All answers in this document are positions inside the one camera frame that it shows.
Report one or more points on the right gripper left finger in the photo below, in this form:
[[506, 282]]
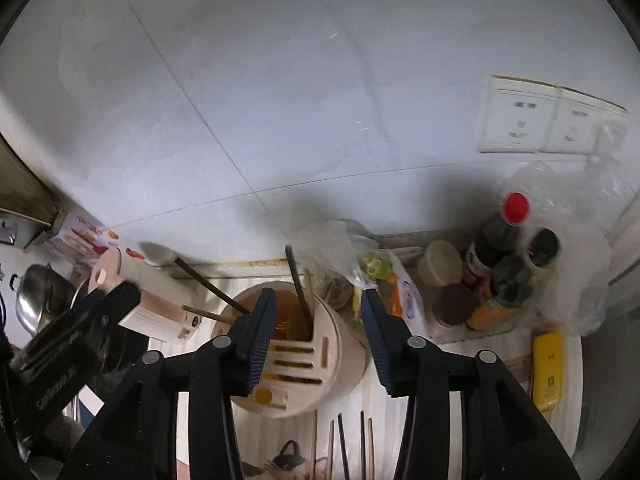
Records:
[[251, 346]]

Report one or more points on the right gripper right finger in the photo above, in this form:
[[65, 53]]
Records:
[[387, 335]]

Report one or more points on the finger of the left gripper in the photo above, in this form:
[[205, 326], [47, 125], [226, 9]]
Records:
[[113, 305]]

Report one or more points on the light wooden chopstick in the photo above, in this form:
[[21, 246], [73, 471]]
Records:
[[370, 450]]

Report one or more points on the dark chopstick in holder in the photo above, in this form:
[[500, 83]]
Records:
[[182, 265]]

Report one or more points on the orange white snack packet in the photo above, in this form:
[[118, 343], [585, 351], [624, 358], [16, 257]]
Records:
[[406, 300]]

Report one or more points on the wooden chopstick in holder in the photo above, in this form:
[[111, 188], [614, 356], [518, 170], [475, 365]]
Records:
[[212, 316]]

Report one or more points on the pink white box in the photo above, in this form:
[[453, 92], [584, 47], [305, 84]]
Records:
[[159, 314]]

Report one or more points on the steel pot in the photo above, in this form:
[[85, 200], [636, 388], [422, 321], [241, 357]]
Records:
[[41, 296]]

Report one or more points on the beige utensil holder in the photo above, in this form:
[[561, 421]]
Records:
[[300, 376]]

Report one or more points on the dark utensil in holder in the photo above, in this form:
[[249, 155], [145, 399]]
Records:
[[305, 311]]

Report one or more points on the brown lidded jar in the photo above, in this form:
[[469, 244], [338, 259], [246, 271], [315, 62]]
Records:
[[454, 305]]

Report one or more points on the colourful carton box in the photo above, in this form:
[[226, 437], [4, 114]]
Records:
[[81, 239]]

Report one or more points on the clear plastic bag centre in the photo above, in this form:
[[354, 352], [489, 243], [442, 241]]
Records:
[[332, 251]]

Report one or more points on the clear plastic bag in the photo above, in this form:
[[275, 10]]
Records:
[[581, 208], [332, 251]]

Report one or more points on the dark chopstick left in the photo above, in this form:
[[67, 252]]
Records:
[[343, 446]]

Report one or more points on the white lidded jar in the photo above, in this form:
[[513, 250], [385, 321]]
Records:
[[440, 265]]

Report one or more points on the wooden chopstick far left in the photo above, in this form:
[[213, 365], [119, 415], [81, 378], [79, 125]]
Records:
[[314, 445]]

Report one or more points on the dark chopstick right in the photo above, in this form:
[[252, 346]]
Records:
[[362, 447]]

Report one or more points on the striped cat table mat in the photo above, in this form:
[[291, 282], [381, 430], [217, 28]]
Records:
[[261, 439]]

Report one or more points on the black cap sauce bottle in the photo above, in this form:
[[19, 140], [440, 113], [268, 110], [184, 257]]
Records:
[[518, 276]]

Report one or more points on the red cap soy bottle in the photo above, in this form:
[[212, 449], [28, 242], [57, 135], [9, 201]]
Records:
[[496, 238]]

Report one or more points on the yellow phone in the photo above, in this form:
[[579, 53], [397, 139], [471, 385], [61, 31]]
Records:
[[548, 366]]

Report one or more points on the clear plastic bag right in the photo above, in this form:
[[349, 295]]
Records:
[[581, 208]]

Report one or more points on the white wall socket left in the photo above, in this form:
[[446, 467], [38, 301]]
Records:
[[517, 115]]

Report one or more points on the white wall socket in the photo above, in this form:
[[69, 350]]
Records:
[[578, 121], [517, 115]]

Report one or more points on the white wall socket right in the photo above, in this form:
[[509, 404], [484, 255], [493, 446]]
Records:
[[578, 121]]

